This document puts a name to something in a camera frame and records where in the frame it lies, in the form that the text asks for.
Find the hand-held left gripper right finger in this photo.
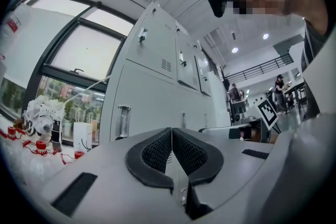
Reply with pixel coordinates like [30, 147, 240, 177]
[172, 127, 275, 224]

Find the black mezzanine railing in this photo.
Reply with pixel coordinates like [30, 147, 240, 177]
[225, 54, 294, 84]

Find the white paper bag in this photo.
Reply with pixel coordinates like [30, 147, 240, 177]
[72, 109, 93, 153]

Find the white refrigerator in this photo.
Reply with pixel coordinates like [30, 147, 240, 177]
[207, 70, 232, 130]

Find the clear water jug red cap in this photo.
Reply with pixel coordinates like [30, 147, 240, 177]
[60, 150, 86, 166]
[0, 125, 25, 155]
[22, 140, 60, 179]

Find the large clear dispenser water bottle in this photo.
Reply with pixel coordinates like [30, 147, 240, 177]
[0, 3, 36, 66]

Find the black head camera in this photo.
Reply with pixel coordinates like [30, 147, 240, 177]
[205, 0, 228, 18]

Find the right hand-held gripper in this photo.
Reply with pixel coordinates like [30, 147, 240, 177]
[198, 99, 279, 144]

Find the black window frame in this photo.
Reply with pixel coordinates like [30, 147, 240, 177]
[5, 0, 138, 145]

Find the person's grey t-shirt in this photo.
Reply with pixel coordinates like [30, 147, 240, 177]
[300, 18, 336, 122]

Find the black thermos bottle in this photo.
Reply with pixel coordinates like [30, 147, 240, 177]
[51, 118, 63, 153]

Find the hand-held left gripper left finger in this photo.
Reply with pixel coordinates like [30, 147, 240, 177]
[39, 127, 190, 224]

